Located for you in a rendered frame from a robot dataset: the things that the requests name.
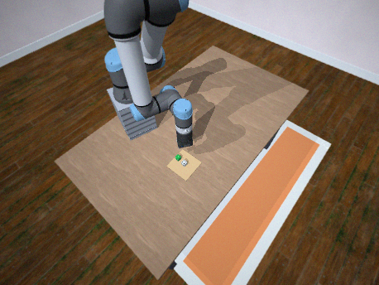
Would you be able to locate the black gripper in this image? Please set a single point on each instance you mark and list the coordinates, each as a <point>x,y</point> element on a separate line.
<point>184,137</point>

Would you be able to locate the tan flat mat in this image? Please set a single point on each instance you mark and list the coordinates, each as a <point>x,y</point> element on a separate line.
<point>184,172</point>

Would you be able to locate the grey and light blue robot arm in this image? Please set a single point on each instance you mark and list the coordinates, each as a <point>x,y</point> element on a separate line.
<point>128,67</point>

